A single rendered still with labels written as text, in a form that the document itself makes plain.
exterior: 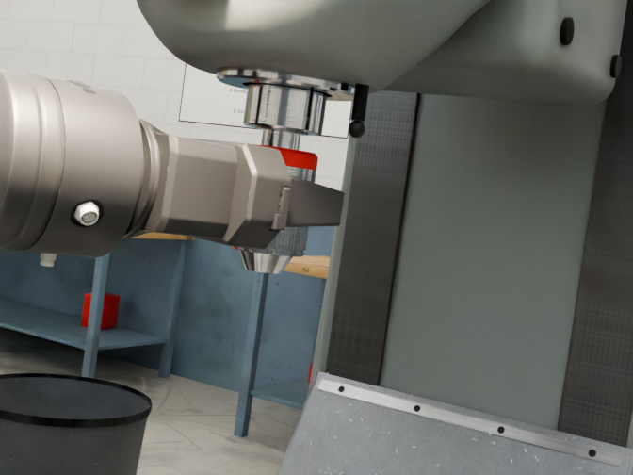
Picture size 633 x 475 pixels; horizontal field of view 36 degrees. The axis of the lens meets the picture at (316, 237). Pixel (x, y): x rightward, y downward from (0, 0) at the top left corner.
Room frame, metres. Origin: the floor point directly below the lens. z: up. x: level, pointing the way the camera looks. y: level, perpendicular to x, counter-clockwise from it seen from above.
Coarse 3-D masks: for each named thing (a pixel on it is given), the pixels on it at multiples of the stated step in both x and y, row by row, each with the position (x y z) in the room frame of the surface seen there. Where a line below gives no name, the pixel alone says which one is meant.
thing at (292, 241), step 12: (288, 168) 0.56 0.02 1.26; (300, 168) 0.56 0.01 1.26; (312, 180) 0.57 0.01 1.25; (288, 228) 0.56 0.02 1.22; (300, 228) 0.57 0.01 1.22; (276, 240) 0.56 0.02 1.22; (288, 240) 0.56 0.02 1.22; (300, 240) 0.57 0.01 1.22; (252, 252) 0.56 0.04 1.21; (264, 252) 0.56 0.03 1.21; (276, 252) 0.56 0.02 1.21; (288, 252) 0.56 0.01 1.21; (300, 252) 0.57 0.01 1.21
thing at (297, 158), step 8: (256, 144) 0.57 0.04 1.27; (288, 152) 0.56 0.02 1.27; (296, 152) 0.56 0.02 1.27; (304, 152) 0.57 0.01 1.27; (288, 160) 0.56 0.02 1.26; (296, 160) 0.56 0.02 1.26; (304, 160) 0.57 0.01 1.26; (312, 160) 0.57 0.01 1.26; (304, 168) 0.57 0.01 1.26; (312, 168) 0.57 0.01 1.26
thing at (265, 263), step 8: (248, 256) 0.57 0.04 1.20; (256, 256) 0.57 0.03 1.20; (264, 256) 0.57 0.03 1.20; (272, 256) 0.57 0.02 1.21; (280, 256) 0.57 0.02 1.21; (288, 256) 0.57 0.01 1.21; (248, 264) 0.57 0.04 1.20; (256, 264) 0.57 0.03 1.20; (264, 264) 0.57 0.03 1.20; (272, 264) 0.57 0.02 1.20; (280, 264) 0.57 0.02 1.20; (272, 272) 0.57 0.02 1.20; (280, 272) 0.58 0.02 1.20
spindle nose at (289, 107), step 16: (256, 96) 0.57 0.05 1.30; (272, 96) 0.56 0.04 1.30; (288, 96) 0.56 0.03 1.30; (304, 96) 0.56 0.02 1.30; (320, 96) 0.57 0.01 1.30; (256, 112) 0.56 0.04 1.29; (272, 112) 0.56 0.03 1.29; (288, 112) 0.56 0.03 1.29; (304, 112) 0.56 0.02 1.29; (320, 112) 0.57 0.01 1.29; (288, 128) 0.56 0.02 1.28; (304, 128) 0.56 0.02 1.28; (320, 128) 0.58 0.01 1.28
